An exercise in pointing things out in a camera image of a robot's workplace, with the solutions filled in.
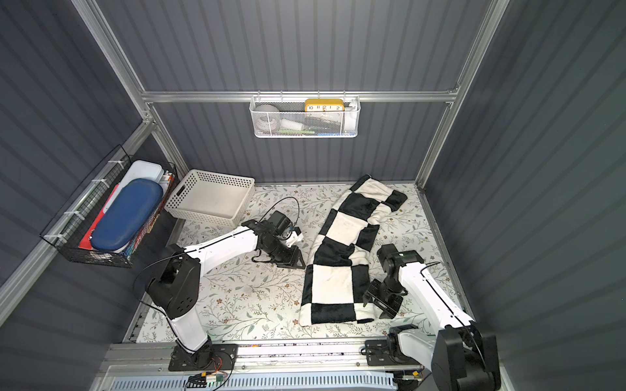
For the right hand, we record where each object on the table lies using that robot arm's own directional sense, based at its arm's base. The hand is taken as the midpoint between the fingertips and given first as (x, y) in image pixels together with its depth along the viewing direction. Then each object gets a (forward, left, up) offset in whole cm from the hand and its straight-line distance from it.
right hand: (374, 308), depth 77 cm
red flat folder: (+9, +80, +25) cm, 85 cm away
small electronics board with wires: (-19, +53, -8) cm, 57 cm away
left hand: (+12, +23, +1) cm, 27 cm away
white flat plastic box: (+33, +76, +29) cm, 88 cm away
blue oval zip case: (+17, +72, +27) cm, 78 cm away
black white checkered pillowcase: (+15, +11, -5) cm, 19 cm away
